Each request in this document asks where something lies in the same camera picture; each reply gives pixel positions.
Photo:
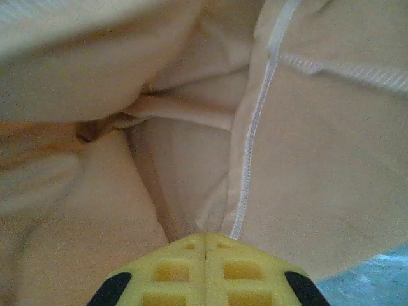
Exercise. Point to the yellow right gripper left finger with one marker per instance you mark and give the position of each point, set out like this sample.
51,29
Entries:
172,274

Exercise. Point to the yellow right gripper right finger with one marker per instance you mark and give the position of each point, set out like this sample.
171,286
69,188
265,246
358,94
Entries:
248,274

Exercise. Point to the tan brown t-shirt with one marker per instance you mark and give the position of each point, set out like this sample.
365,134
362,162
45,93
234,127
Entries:
159,127

